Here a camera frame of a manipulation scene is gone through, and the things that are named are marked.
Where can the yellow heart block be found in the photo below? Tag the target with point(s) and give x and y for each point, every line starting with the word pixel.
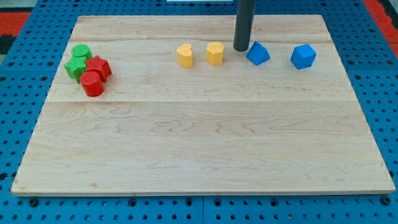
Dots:
pixel 185 55

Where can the green cylinder block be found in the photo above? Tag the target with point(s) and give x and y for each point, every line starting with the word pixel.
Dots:
pixel 82 50

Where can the red cylinder block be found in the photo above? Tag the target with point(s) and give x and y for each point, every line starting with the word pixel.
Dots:
pixel 92 83

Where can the yellow hexagon block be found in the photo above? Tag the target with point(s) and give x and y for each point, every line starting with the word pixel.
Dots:
pixel 215 53

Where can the blue cube block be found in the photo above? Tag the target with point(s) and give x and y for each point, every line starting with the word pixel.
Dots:
pixel 303 56

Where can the green star block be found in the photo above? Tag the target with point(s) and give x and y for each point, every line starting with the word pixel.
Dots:
pixel 75 67

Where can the light wooden board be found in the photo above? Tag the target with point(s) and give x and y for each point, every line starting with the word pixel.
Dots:
pixel 229 129

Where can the blue triangular prism block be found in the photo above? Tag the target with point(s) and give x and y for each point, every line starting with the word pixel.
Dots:
pixel 258 53

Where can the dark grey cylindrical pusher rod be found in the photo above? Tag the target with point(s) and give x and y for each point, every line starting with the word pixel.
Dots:
pixel 243 26

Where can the red star block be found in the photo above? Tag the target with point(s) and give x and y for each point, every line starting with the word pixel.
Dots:
pixel 99 65

